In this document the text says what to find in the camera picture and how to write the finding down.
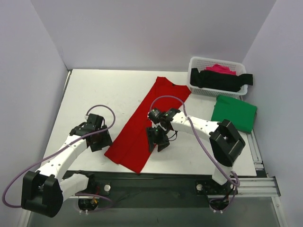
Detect red t shirt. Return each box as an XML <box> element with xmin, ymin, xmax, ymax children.
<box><xmin>105</xmin><ymin>77</ymin><xmax>191</xmax><ymax>174</ymax></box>

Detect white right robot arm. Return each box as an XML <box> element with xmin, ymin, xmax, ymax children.
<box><xmin>146</xmin><ymin>108</ymin><xmax>245</xmax><ymax>193</ymax></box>

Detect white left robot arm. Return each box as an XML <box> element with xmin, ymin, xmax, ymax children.
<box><xmin>21</xmin><ymin>113</ymin><xmax>112</xmax><ymax>218</ymax></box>

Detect black t shirt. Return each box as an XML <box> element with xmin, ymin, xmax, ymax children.
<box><xmin>190</xmin><ymin>68</ymin><xmax>253</xmax><ymax>92</ymax></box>

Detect white plastic basket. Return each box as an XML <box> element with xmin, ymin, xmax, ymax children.
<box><xmin>187</xmin><ymin>57</ymin><xmax>253</xmax><ymax>97</ymax></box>

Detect green folded t shirt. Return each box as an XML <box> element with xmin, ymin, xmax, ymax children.
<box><xmin>211</xmin><ymin>96</ymin><xmax>257</xmax><ymax>134</ymax></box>

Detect pink t shirt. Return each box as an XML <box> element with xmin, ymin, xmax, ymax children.
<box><xmin>205</xmin><ymin>64</ymin><xmax>237</xmax><ymax>76</ymax></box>

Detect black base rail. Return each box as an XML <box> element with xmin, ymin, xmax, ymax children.
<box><xmin>77</xmin><ymin>170</ymin><xmax>238</xmax><ymax>210</ymax></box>

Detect aluminium frame rail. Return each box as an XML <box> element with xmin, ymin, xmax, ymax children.
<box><xmin>237</xmin><ymin>131</ymin><xmax>281</xmax><ymax>198</ymax></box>

